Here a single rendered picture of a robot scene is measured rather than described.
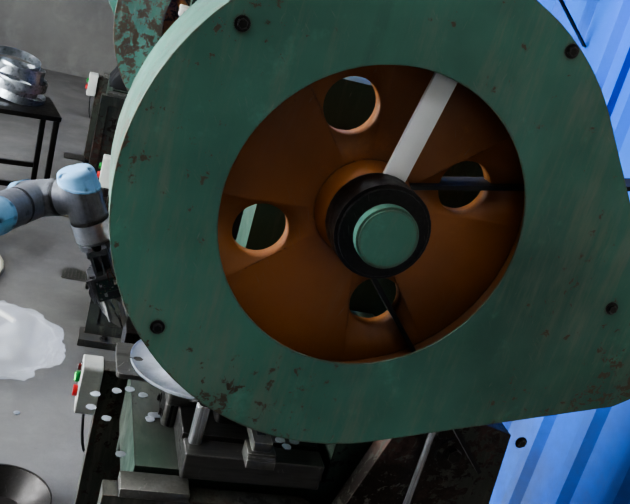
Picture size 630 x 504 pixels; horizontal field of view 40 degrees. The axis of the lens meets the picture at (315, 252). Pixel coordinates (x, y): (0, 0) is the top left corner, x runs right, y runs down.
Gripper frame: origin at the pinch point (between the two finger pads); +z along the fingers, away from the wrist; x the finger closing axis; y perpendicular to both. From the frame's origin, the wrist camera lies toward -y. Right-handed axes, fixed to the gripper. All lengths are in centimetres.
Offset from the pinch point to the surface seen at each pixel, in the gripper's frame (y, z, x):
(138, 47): -131, -30, 23
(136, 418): 3.0, 23.3, -2.5
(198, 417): 20.5, 15.7, 10.7
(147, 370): 5.5, 10.7, 2.8
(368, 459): 27, 33, 43
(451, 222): 43, -24, 60
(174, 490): 27.3, 26.1, 2.5
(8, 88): -289, 6, -39
